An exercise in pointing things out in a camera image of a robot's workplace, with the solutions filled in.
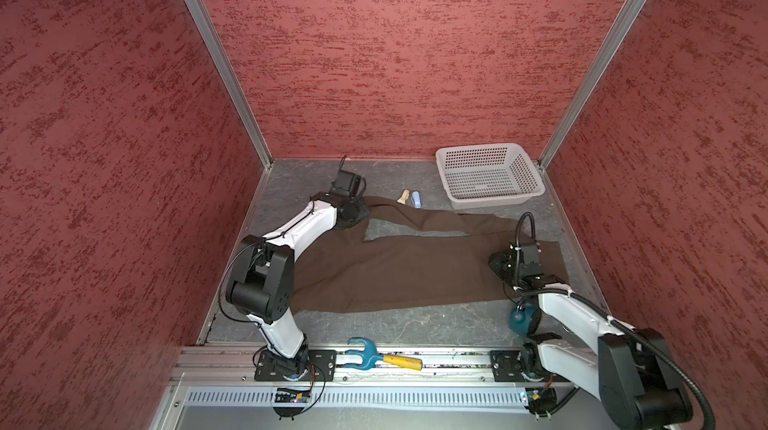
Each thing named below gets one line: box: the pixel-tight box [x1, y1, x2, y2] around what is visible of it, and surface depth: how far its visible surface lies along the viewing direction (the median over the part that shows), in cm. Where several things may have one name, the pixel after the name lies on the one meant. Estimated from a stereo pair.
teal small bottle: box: [509, 303, 536, 337], surface depth 77 cm
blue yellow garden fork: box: [342, 337, 423, 371], surface depth 76 cm
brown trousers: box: [290, 196, 569, 314], surface depth 92 cm
